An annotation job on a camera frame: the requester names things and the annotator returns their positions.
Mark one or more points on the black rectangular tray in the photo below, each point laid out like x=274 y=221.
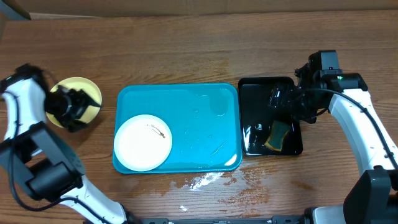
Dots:
x=257 y=118

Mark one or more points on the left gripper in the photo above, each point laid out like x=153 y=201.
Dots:
x=81 y=102

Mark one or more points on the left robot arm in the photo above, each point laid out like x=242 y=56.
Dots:
x=43 y=171

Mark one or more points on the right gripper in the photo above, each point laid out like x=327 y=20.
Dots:
x=289 y=92

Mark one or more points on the green yellow sponge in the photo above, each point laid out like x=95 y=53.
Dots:
x=277 y=135

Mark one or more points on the teal plastic tray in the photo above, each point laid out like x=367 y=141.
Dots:
x=203 y=119

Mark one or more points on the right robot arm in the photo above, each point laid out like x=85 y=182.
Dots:
x=345 y=96

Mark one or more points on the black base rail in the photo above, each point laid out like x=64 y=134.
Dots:
x=277 y=219

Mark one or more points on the white plate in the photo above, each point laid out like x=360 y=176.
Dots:
x=143 y=143

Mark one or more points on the yellow-green plate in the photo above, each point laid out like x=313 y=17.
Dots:
x=80 y=83

